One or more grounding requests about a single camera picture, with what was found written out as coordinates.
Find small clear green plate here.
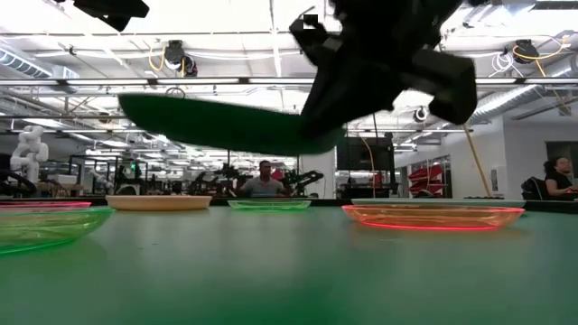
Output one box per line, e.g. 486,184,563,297
227,199,312,211

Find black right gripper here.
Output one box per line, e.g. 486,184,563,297
288,0,478,139

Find yellow hanging power cable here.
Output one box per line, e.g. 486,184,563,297
461,123,494,199

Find person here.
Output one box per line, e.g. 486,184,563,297
238,159,291,198
543,155,578,201

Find green table mat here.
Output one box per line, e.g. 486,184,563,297
0,205,578,325

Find dark green plastic plate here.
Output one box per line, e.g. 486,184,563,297
117,93,348,157

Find black ceiling cable reel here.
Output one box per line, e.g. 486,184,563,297
162,39,199,79
511,39,541,65

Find large clear green plate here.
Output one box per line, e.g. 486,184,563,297
0,206,115,256

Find large pale grey plate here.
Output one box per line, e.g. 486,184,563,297
350,197,527,209

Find clear orange plastic plate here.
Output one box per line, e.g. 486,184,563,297
341,204,527,232

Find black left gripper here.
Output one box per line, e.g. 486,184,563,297
73,0,151,33

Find clear pink plastic plate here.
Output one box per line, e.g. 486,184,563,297
0,200,92,209

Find beige plastic plate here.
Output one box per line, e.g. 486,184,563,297
106,194,213,212

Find red storage bins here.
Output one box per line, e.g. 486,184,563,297
407,163,446,196

